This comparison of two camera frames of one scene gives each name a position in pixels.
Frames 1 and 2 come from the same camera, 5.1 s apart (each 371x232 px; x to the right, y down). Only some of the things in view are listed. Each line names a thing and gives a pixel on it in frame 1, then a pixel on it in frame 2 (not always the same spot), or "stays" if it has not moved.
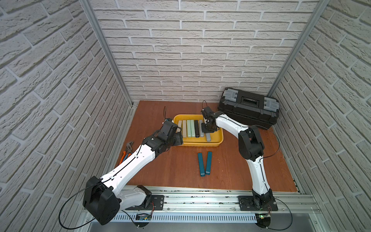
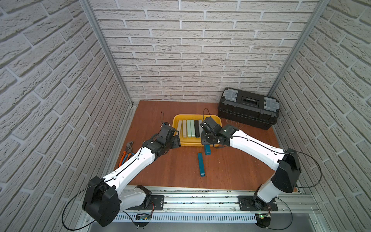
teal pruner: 201,165 stays
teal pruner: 208,166 -> 207,150
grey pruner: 202,134 stays
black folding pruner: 196,128 stays
